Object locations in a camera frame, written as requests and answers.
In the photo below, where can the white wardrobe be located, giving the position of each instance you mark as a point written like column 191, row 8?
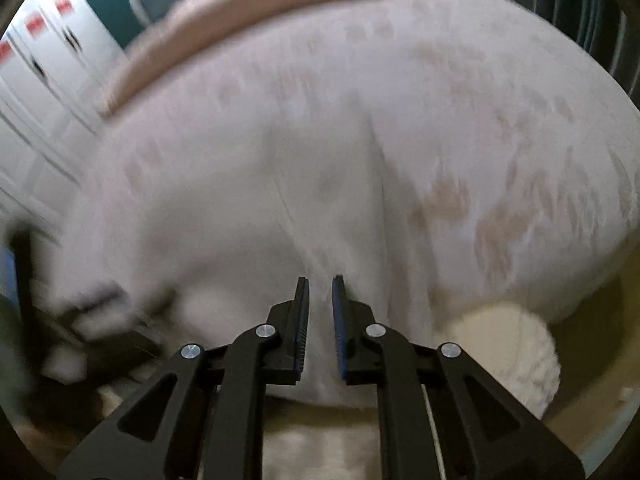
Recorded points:
column 45, row 85

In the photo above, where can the cream fluffy garment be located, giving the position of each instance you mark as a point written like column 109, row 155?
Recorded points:
column 505, row 355

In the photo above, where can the white floral blanket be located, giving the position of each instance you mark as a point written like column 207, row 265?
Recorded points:
column 350, row 135

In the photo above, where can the striped curtain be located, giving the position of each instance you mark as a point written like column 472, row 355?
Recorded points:
column 575, row 5

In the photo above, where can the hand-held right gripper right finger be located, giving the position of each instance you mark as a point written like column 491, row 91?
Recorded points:
column 340, row 335

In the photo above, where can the pink pillow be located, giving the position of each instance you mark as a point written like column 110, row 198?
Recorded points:
column 250, row 0

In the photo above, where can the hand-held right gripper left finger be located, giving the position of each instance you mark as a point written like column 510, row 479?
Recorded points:
column 301, row 335

